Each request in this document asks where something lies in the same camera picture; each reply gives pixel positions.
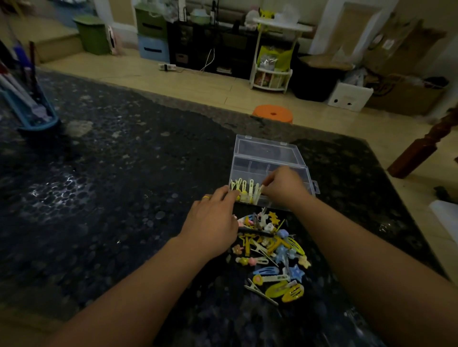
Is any person's left hand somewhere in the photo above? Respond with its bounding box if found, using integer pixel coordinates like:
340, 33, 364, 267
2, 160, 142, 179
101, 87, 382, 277
178, 185, 241, 263

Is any white tiered shelf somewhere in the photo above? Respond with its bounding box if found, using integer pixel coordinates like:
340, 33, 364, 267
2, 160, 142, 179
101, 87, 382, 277
249, 17, 314, 94

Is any pile of colourful hair clips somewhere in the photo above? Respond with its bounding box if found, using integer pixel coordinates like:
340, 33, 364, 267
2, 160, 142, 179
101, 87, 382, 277
225, 208, 312, 307

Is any yellow green bag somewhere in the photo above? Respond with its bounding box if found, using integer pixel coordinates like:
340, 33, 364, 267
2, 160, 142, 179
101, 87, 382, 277
256, 45, 295, 72

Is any white storage box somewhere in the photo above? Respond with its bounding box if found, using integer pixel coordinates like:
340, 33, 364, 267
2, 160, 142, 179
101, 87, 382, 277
327, 82, 374, 112

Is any white plastic bag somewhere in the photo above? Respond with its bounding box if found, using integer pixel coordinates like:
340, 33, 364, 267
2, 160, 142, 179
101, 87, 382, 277
244, 10, 260, 30

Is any green trash bin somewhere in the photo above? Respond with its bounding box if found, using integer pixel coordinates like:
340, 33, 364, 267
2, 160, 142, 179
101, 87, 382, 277
73, 14, 110, 56

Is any white flat board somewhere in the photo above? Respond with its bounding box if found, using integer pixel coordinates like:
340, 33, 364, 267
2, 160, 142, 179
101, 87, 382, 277
429, 200, 458, 244

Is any person's left forearm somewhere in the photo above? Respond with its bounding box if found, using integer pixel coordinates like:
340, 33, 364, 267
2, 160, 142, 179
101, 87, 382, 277
43, 236, 215, 347

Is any blue plastic drawer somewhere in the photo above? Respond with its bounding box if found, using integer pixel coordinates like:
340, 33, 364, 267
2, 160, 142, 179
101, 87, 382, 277
137, 34, 171, 63

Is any pale green bowl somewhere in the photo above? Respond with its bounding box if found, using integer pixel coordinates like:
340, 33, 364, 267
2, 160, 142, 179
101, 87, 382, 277
189, 9, 212, 26

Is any row of pale hair clips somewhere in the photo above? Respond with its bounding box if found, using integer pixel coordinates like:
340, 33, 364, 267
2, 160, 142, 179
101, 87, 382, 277
230, 178, 259, 204

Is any blue pen holder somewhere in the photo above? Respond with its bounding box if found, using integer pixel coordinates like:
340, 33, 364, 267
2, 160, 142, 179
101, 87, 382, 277
0, 85, 60, 131

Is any white cable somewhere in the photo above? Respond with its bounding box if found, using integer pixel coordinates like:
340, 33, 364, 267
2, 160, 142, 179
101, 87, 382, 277
200, 48, 216, 72

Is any black bin with wooden lid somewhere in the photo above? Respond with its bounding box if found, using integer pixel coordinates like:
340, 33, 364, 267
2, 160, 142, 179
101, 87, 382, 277
291, 55, 354, 103

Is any turned wooden furniture leg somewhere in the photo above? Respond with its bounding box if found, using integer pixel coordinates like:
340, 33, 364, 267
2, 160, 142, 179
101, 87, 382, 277
387, 107, 458, 179

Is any black low cabinet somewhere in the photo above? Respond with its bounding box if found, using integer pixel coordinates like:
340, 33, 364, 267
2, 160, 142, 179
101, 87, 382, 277
167, 21, 299, 80

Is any bundle of pens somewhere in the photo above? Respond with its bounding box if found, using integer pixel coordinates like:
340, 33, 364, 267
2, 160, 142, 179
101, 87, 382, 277
0, 36, 51, 120

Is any clear plastic organizer box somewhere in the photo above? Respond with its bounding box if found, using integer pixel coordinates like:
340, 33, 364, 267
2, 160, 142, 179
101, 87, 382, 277
228, 134, 320, 212

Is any green plastic drawer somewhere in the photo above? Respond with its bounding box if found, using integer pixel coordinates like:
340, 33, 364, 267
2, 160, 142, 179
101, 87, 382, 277
135, 5, 169, 39

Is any orange plastic stool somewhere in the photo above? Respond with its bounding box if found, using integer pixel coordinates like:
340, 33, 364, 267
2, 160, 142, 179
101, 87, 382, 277
252, 104, 293, 124

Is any person's right forearm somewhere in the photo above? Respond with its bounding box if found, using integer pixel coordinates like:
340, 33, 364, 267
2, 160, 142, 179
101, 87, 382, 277
286, 195, 458, 347

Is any large cardboard box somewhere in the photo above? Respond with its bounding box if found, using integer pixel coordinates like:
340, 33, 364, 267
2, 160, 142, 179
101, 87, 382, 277
362, 14, 447, 76

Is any person's right hand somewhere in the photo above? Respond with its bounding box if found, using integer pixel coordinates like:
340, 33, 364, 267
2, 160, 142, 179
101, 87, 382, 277
260, 165, 313, 212

